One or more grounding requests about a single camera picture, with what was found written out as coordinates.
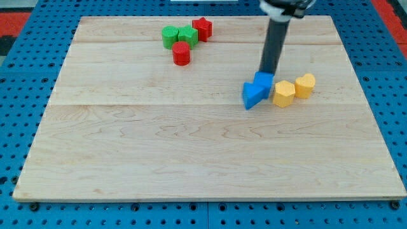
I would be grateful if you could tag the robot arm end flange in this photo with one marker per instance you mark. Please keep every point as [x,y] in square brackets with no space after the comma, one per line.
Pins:
[284,10]

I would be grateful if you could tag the green star block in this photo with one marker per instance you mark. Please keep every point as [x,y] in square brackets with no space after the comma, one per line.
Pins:
[189,35]

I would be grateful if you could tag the red star block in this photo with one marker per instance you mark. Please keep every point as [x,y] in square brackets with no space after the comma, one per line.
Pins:
[204,28]

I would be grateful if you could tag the blue triangle block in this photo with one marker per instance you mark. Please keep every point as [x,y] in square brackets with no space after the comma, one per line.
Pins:
[252,94]

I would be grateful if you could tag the red cylinder block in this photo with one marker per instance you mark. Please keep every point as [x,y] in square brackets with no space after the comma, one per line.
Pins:
[181,53]

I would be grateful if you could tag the blue cube block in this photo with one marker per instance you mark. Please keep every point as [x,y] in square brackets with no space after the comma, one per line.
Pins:
[265,80]

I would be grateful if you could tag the light wooden board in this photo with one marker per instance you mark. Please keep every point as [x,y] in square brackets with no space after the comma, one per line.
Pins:
[125,124]

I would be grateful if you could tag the yellow hexagon block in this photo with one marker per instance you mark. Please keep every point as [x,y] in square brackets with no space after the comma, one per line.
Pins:
[283,94]

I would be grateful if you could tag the green cylinder block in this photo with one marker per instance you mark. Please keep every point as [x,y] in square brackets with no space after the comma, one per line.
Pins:
[170,36]

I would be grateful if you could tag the yellow heart block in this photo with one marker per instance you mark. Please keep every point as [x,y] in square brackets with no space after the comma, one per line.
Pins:
[304,86]

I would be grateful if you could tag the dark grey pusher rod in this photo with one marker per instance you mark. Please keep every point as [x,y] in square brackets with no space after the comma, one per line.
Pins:
[274,41]

